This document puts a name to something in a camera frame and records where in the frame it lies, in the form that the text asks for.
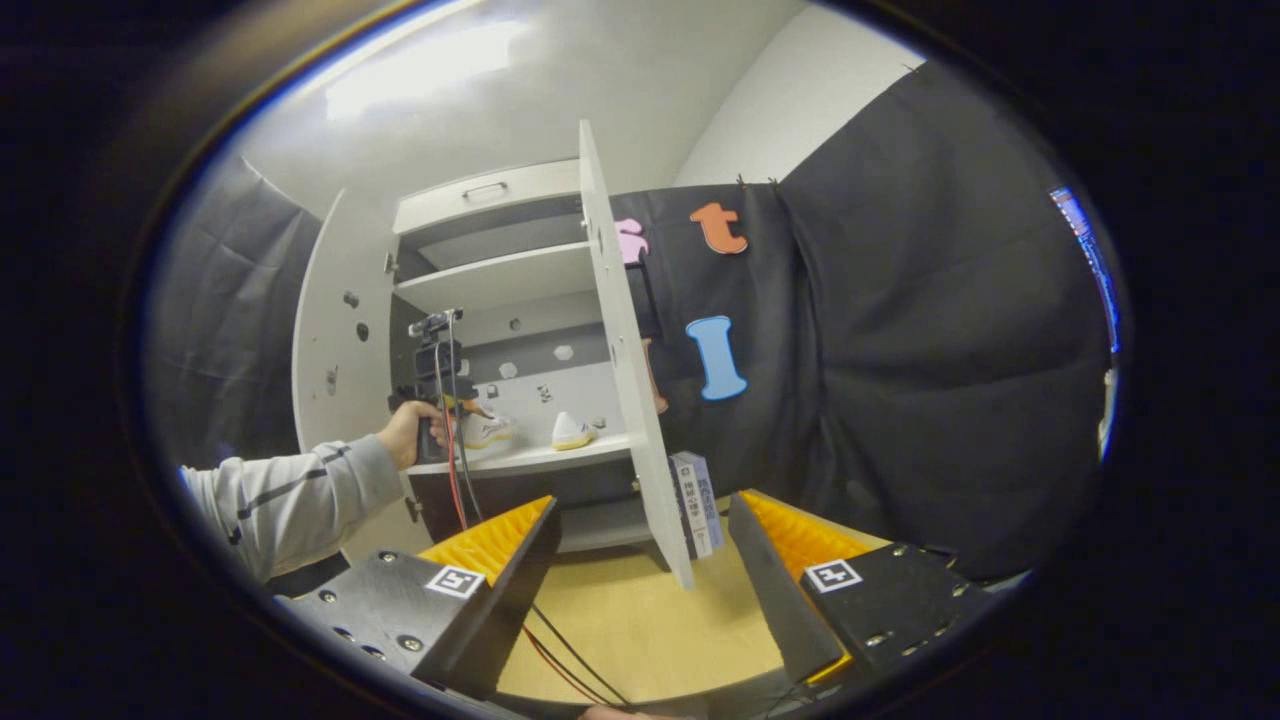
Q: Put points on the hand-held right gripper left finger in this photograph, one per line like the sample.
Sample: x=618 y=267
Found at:
x=515 y=600

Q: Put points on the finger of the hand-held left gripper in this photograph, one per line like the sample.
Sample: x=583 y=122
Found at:
x=470 y=407

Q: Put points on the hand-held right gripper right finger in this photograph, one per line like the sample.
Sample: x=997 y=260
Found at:
x=775 y=590

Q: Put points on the white canvas shoe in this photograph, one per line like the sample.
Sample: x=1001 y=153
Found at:
x=490 y=432
x=572 y=432

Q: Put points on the grey shoe cabinet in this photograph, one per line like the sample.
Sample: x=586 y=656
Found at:
x=500 y=275

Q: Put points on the grey cabinet door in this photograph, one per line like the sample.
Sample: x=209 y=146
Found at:
x=335 y=330
x=630 y=400

